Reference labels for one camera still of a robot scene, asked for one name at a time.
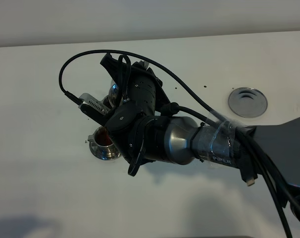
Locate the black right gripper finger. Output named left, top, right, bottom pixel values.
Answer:
left=100, top=52, right=125, bottom=84

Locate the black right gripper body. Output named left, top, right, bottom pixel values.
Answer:
left=105, top=61, right=169, bottom=164

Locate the stainless steel teapot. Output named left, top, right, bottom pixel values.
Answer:
left=102, top=80, right=119, bottom=110

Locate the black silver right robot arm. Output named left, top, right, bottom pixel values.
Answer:
left=101, top=51, right=300, bottom=229

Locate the near stainless steel teacup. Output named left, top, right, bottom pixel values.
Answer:
left=87, top=126, right=114, bottom=152

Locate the steel teapot saucer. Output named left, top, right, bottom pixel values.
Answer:
left=228, top=87, right=268, bottom=118

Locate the near steel cup saucer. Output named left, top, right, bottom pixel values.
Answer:
left=89, top=142, right=121, bottom=161

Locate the black right camera cable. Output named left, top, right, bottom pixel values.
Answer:
left=58, top=49, right=300, bottom=238

